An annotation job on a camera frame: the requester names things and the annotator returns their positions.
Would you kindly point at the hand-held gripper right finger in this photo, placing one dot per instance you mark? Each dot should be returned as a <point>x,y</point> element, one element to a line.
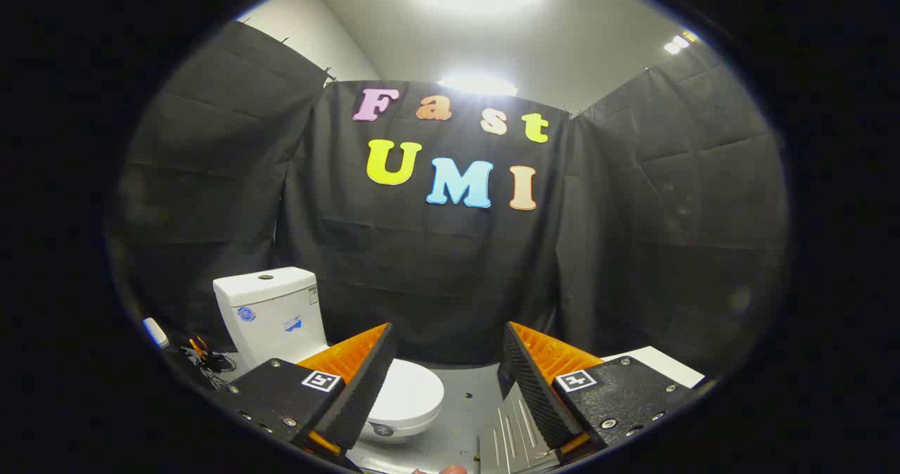
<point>527,389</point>

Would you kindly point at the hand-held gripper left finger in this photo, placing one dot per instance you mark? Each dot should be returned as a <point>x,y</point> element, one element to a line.
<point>365,389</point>

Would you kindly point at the white toilet lid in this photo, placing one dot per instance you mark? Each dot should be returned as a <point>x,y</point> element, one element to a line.
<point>415,389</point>

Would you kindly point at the white ceramic toilet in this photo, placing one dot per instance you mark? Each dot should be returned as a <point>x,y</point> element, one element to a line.
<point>271,312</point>

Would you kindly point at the grey cabinet with white top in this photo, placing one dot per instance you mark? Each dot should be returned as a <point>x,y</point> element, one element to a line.
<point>513,432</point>

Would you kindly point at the black backdrop cloth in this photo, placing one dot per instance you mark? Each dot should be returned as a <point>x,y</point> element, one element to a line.
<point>436,263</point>

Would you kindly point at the white plastic device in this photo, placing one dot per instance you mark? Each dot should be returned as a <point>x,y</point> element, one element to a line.
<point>155,332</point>

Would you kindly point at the small ceiling light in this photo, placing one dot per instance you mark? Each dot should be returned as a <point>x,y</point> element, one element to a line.
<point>678,42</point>

